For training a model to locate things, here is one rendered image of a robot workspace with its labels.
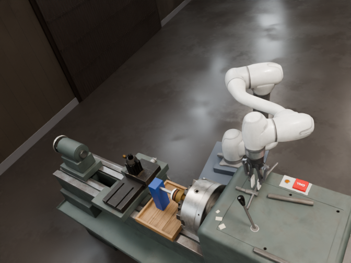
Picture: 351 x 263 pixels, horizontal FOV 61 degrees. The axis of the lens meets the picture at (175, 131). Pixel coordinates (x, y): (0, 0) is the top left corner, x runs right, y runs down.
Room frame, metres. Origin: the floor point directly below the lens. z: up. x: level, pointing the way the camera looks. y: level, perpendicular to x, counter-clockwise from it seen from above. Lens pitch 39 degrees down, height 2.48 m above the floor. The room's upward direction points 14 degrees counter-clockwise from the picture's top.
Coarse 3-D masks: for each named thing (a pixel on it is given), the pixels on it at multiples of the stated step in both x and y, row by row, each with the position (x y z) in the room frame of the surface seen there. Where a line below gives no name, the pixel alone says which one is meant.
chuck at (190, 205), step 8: (200, 184) 1.06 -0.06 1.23; (208, 184) 1.05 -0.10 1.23; (192, 192) 1.02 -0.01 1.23; (200, 192) 1.01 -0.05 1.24; (184, 200) 1.00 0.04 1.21; (192, 200) 0.98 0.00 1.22; (200, 200) 0.96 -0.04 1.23; (184, 208) 0.97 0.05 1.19; (192, 208) 0.95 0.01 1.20; (184, 216) 0.94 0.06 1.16; (192, 216) 0.92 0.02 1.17; (192, 224) 0.90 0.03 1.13; (192, 232) 0.90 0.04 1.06
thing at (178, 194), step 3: (177, 189) 1.17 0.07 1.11; (174, 192) 1.15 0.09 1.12; (177, 192) 1.15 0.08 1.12; (180, 192) 1.14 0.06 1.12; (183, 192) 1.13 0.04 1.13; (174, 195) 1.13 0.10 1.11; (177, 195) 1.12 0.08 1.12; (180, 195) 1.11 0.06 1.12; (183, 195) 1.12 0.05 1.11; (174, 198) 1.12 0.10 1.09; (177, 198) 1.11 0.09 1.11; (180, 198) 1.10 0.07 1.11; (183, 198) 1.10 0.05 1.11; (177, 201) 1.10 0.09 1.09
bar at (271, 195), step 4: (268, 196) 0.85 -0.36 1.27; (272, 196) 0.85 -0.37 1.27; (276, 196) 0.84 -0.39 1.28; (280, 196) 0.83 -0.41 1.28; (284, 196) 0.83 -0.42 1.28; (288, 200) 0.81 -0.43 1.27; (292, 200) 0.80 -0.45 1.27; (296, 200) 0.79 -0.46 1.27; (300, 200) 0.79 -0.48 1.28; (304, 200) 0.78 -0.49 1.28; (308, 200) 0.78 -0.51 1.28; (308, 204) 0.76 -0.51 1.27; (312, 204) 0.76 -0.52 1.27
